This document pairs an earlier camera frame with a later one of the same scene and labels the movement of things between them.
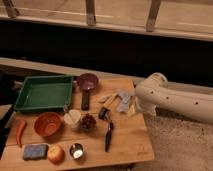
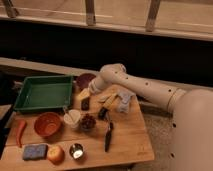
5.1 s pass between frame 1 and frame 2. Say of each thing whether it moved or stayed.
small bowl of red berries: stayed
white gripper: moved
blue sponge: stayed
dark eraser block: stayed
